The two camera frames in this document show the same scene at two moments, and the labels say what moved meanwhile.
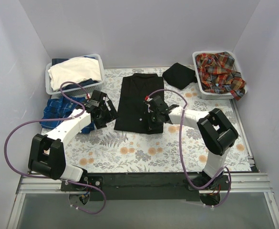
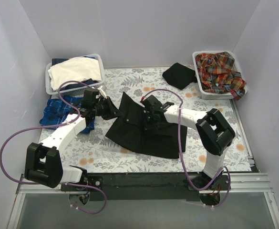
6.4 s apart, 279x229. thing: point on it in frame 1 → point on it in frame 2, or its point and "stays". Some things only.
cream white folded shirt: (73, 70) stays
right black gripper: (152, 118) stays
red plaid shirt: (217, 75) stays
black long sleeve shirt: (131, 115) → (129, 130)
